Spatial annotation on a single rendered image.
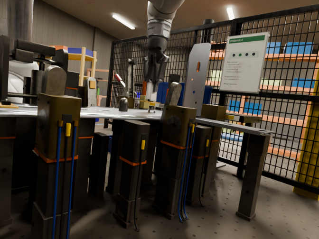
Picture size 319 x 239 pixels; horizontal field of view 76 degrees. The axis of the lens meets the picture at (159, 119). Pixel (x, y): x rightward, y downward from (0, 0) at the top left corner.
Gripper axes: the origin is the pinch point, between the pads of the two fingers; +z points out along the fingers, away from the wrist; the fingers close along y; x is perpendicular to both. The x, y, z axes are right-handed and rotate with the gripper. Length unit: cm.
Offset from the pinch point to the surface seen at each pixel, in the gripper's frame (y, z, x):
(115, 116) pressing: 10.6, 8.7, -22.7
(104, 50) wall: -839, -182, 444
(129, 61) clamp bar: -15.2, -12.0, -1.3
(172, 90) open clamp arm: 17.3, -0.9, -7.3
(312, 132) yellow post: 46, 9, 58
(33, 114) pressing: 9.2, 8.9, -43.0
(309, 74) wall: -120, -161, 954
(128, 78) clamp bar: -14.0, -4.5, -1.6
